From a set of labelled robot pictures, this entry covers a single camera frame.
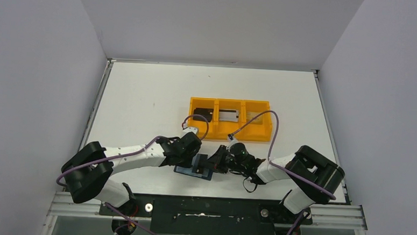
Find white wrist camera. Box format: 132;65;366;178
227;134;239;150
180;123;199;137

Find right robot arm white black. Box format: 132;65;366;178
202;142;345;214

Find purple cable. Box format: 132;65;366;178
222;108;341;235
53;107;210;235

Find grey chip credit card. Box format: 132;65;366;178
192;154;208;175

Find orange three-compartment bin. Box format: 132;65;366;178
183;97;273;143

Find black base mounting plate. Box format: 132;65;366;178
118;194;313;235

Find black card in bin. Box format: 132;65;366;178
193;107;214;123

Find blue leather card holder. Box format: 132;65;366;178
173;157;213;181

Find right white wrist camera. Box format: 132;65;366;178
227;134;239;150

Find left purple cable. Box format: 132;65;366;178
53;107;210;235

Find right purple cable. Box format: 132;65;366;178
222;108;341;235

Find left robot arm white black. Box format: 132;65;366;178
56;131;202;208

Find gold card in bin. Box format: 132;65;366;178
246;111;264;125

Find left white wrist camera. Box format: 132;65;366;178
180;123;199;137

